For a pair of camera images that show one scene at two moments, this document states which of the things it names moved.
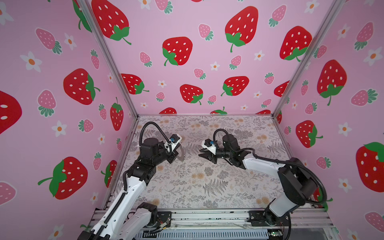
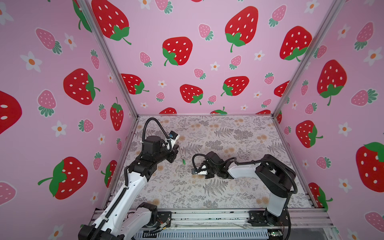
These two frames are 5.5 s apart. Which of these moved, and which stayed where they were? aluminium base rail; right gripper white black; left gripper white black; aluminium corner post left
Moved: right gripper white black
Stayed: left gripper white black; aluminium base rail; aluminium corner post left
